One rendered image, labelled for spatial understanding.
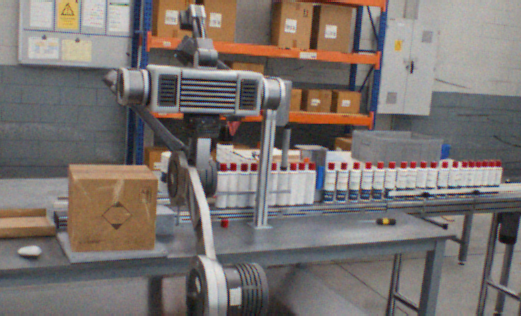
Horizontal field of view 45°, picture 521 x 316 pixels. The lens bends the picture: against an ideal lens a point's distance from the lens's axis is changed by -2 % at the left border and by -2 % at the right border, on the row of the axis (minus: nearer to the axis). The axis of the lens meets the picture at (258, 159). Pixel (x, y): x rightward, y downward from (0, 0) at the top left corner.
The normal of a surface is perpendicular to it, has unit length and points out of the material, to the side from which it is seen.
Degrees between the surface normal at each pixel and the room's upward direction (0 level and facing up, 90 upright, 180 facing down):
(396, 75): 90
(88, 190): 90
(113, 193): 90
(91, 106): 90
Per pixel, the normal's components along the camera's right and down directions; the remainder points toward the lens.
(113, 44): 0.37, 0.20
